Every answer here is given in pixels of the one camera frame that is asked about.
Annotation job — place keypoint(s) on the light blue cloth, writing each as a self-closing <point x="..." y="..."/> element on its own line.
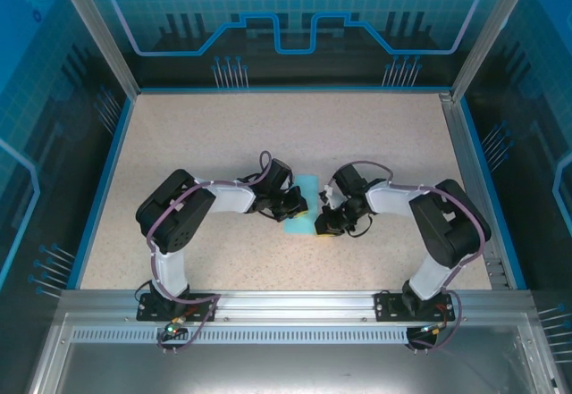
<point x="299" y="226"/>

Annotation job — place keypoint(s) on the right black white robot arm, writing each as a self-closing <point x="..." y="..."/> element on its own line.
<point x="447" y="228"/>

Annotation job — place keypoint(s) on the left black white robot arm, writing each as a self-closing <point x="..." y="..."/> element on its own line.
<point x="174" y="215"/>

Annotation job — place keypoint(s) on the slotted metal strip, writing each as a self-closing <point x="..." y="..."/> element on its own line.
<point x="290" y="335"/>

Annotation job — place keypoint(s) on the blue printed panel with gear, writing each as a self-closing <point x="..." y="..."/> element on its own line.
<point x="286" y="68"/>

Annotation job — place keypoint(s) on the grey metal tray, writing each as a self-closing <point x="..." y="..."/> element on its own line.
<point x="290" y="367"/>

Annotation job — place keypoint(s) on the blue printed side panel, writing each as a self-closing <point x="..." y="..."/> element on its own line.
<point x="536" y="144"/>
<point x="36" y="144"/>

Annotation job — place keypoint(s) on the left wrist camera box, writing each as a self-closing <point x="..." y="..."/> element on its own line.
<point x="292" y="183"/>

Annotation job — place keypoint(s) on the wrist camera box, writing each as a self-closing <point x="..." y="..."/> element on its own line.
<point x="292" y="183"/>
<point x="326" y="195"/>

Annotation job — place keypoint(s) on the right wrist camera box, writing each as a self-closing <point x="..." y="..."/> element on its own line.
<point x="326" y="195"/>

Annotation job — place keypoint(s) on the long aluminium mounting rail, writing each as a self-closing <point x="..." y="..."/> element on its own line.
<point x="290" y="304"/>

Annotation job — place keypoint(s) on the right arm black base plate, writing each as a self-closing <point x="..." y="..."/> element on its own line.
<point x="386" y="307"/>

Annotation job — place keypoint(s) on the aluminium side rail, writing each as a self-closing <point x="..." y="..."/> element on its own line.
<point x="462" y="144"/>

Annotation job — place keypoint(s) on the blue table border frame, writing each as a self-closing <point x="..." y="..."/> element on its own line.
<point x="118" y="144"/>

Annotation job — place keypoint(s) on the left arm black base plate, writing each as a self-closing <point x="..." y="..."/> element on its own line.
<point x="149" y="313"/>

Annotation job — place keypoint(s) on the aluminium frame post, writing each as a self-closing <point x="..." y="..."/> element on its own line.
<point x="490" y="32"/>
<point x="100" y="32"/>

